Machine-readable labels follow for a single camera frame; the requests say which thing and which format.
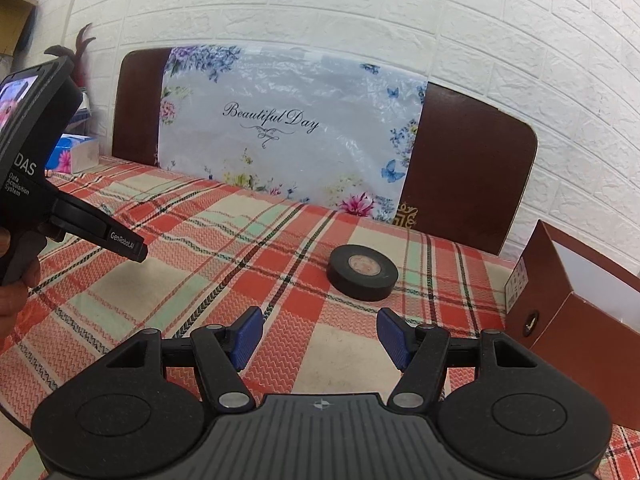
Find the brown wooden headboard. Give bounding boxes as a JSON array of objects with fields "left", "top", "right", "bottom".
[{"left": 111, "top": 47, "right": 538, "bottom": 257}]

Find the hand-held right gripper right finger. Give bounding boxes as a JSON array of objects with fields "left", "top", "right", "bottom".
[{"left": 376, "top": 308, "right": 541, "bottom": 412}]

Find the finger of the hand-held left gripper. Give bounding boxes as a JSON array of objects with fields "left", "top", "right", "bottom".
[{"left": 50, "top": 194, "right": 149, "bottom": 263}]

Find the blue tissue pack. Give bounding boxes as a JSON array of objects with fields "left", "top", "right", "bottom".
[{"left": 54, "top": 134, "right": 100, "bottom": 175}]

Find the person's left hand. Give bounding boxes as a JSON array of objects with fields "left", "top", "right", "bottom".
[{"left": 0, "top": 259, "right": 42, "bottom": 322}]

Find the black cable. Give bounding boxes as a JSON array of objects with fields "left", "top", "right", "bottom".
[{"left": 0, "top": 400, "right": 32, "bottom": 436}]

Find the black tape roll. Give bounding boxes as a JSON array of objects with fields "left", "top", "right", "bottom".
[{"left": 327, "top": 244, "right": 400, "bottom": 302}]

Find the dark red feather decoration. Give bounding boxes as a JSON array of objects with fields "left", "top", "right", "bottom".
[{"left": 43, "top": 22, "right": 97, "bottom": 88}]

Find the yellow cardboard carton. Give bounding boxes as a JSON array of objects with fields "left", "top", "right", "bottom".
[{"left": 0, "top": 0, "right": 39, "bottom": 57}]

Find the brown cardboard box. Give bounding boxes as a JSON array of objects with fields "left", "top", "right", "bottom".
[{"left": 502, "top": 219, "right": 640, "bottom": 432}]

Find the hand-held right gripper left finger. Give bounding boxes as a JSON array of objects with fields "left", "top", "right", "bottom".
[{"left": 105, "top": 306, "right": 264, "bottom": 414}]

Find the floral plastic bedding bag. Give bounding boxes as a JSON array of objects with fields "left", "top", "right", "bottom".
[{"left": 156, "top": 44, "right": 430, "bottom": 225}]

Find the plaid blanket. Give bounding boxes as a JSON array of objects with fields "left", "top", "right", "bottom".
[{"left": 0, "top": 154, "right": 640, "bottom": 480}]

